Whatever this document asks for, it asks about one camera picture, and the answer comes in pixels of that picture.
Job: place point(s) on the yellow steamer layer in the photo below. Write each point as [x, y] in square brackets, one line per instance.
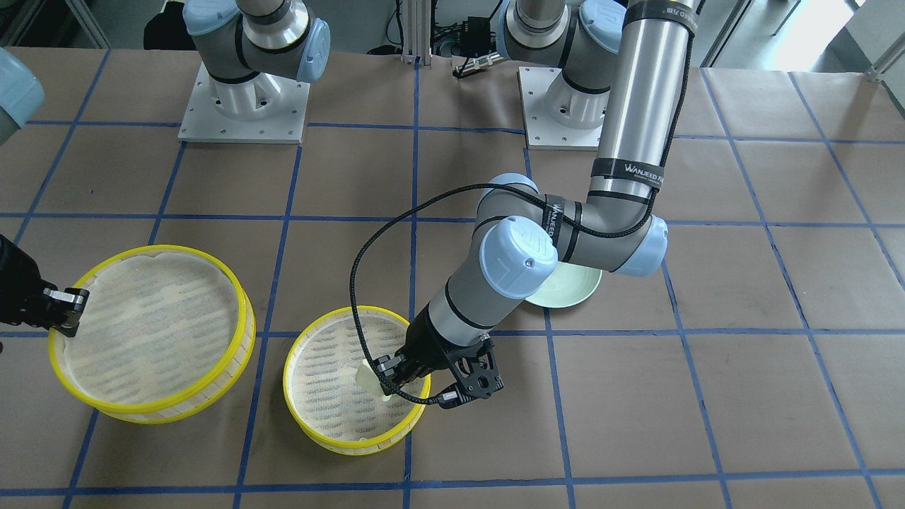
[166, 332]
[320, 390]

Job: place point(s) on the aluminium frame post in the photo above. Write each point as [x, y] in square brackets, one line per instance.
[416, 26]

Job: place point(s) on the light green plate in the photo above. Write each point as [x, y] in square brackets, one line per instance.
[568, 285]

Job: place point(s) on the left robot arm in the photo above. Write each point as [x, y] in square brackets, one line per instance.
[637, 53]

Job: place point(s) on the white steamed bun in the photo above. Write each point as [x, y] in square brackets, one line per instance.
[366, 378]

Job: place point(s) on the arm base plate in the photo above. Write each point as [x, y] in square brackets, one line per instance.
[267, 109]
[556, 116]

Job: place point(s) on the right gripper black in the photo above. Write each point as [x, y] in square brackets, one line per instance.
[15, 283]

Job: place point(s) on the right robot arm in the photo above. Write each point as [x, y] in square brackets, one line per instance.
[258, 60]

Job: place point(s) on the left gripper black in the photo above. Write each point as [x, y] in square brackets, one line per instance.
[428, 342]

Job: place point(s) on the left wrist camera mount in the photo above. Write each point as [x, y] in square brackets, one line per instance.
[476, 374]

